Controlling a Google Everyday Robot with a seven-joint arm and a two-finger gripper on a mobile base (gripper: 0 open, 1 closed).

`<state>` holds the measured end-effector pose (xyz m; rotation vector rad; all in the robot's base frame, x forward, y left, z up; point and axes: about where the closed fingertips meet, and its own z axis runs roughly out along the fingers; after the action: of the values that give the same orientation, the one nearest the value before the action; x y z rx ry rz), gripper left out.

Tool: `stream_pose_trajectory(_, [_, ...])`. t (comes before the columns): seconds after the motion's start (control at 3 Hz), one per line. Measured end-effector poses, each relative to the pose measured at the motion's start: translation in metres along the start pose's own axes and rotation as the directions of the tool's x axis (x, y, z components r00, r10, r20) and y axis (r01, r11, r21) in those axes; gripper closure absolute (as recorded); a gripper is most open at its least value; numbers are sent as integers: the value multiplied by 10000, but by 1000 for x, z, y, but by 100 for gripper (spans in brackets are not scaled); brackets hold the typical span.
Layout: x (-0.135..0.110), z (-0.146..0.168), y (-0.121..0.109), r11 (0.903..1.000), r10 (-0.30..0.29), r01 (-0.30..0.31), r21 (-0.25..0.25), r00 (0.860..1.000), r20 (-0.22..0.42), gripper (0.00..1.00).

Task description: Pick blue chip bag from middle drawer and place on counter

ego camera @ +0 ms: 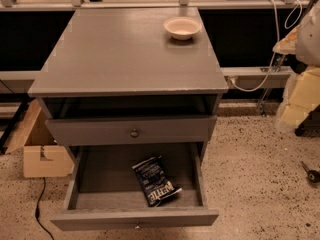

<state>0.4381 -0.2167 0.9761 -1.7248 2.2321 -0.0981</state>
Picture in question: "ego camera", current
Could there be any cardboard box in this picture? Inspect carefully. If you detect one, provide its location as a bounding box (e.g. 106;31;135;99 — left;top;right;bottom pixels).
6;100;74;178

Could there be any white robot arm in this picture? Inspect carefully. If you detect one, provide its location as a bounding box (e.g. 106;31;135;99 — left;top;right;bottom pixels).
273;1;320;131

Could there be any closed grey upper drawer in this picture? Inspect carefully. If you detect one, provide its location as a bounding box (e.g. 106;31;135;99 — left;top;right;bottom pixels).
46;116;216;146

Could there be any black floor cable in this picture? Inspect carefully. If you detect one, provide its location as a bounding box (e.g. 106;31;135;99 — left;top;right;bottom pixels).
34;177;55;240

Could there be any black caster wheel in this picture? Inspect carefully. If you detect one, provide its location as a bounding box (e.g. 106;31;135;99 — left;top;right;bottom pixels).
301;162;320;183

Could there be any open grey lower drawer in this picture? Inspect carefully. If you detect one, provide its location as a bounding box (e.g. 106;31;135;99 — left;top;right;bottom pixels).
51;143;218;231

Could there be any white paper bowl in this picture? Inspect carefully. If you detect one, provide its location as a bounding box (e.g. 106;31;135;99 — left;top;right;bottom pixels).
163;17;201;41

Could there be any blue chip bag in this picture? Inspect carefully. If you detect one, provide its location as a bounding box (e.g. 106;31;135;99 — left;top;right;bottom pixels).
132;156;182;207

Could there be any grey wooden drawer cabinet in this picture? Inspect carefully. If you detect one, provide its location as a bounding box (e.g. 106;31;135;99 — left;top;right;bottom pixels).
27;6;230;232

